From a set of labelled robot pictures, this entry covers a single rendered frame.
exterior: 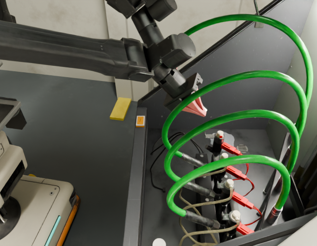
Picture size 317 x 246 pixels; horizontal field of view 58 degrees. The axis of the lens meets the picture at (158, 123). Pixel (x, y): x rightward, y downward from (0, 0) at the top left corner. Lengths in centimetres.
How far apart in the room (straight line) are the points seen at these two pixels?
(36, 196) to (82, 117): 99
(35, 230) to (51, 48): 127
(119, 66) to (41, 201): 128
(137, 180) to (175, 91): 34
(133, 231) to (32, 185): 111
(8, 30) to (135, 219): 56
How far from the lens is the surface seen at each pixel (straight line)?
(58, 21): 278
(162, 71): 66
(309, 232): 46
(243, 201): 72
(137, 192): 88
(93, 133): 239
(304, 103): 66
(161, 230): 95
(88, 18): 264
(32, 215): 173
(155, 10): 80
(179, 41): 61
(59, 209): 172
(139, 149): 97
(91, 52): 56
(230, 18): 70
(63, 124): 254
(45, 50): 52
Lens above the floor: 169
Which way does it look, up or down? 44 degrees down
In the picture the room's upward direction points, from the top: straight up
